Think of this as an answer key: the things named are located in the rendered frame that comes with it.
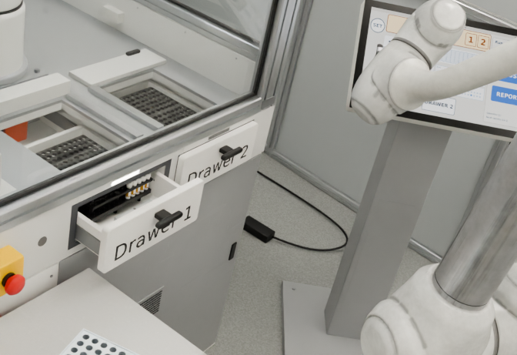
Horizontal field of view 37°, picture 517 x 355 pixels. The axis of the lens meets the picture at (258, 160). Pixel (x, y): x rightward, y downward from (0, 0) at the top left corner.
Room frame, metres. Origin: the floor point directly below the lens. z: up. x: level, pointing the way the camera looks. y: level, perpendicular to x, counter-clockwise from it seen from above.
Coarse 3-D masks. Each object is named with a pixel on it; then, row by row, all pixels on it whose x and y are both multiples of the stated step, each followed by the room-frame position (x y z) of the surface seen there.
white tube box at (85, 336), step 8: (80, 336) 1.00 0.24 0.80; (88, 336) 1.01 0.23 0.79; (96, 336) 1.01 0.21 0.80; (72, 344) 0.98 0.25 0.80; (80, 344) 0.99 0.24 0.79; (88, 344) 0.99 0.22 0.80; (96, 344) 0.99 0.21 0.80; (104, 344) 1.00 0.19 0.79; (112, 344) 1.00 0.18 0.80; (64, 352) 0.96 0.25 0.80; (72, 352) 0.97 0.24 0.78; (80, 352) 0.97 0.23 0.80; (88, 352) 0.97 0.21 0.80; (96, 352) 0.98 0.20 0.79; (104, 352) 0.98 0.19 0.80; (112, 352) 1.00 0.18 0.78; (120, 352) 0.99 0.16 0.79; (128, 352) 0.99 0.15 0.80
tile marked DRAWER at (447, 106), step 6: (426, 102) 1.92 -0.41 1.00; (432, 102) 1.93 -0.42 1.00; (438, 102) 1.93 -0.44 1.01; (444, 102) 1.93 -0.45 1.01; (450, 102) 1.94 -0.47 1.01; (426, 108) 1.91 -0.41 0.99; (432, 108) 1.92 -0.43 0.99; (438, 108) 1.92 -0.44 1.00; (444, 108) 1.92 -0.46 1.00; (450, 108) 1.93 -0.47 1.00; (450, 114) 1.92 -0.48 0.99
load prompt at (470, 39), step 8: (392, 16) 2.05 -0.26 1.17; (400, 16) 2.05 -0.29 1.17; (392, 24) 2.03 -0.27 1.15; (400, 24) 2.04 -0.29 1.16; (392, 32) 2.02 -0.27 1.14; (464, 32) 2.07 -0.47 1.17; (472, 32) 2.07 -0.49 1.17; (480, 32) 2.08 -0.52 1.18; (464, 40) 2.06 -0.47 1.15; (472, 40) 2.06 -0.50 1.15; (480, 40) 2.07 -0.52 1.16; (488, 40) 2.07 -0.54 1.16; (472, 48) 2.05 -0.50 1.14; (480, 48) 2.05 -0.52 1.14; (488, 48) 2.06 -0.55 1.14
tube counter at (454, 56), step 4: (448, 52) 2.02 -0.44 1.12; (452, 52) 2.03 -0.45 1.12; (456, 52) 2.03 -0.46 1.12; (460, 52) 2.03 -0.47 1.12; (464, 52) 2.03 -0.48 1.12; (468, 52) 2.04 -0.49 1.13; (444, 56) 2.01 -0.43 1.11; (448, 56) 2.02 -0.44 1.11; (452, 56) 2.02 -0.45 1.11; (456, 56) 2.02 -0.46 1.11; (460, 56) 2.02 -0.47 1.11; (464, 56) 2.03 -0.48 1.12; (468, 56) 2.03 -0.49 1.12; (472, 56) 2.03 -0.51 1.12; (440, 60) 2.00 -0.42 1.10; (444, 60) 2.01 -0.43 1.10; (448, 60) 2.01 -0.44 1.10; (452, 60) 2.01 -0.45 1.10; (456, 60) 2.01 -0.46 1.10; (460, 60) 2.02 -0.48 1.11; (464, 60) 2.02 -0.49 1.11; (452, 64) 2.01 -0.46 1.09
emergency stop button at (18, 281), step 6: (12, 276) 1.01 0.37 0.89; (18, 276) 1.01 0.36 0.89; (6, 282) 1.01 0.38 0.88; (12, 282) 1.00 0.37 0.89; (18, 282) 1.00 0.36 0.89; (24, 282) 1.02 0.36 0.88; (6, 288) 0.99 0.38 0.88; (12, 288) 0.99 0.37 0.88; (18, 288) 1.00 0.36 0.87; (12, 294) 0.99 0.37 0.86
